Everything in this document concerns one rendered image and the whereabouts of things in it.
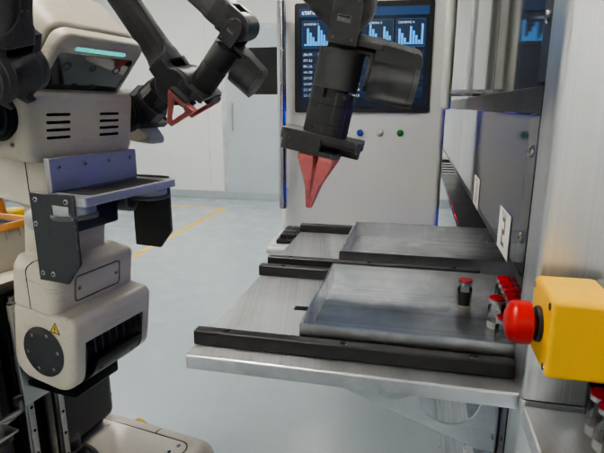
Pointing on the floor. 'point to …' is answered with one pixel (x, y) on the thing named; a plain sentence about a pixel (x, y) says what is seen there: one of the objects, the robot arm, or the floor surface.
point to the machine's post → (564, 193)
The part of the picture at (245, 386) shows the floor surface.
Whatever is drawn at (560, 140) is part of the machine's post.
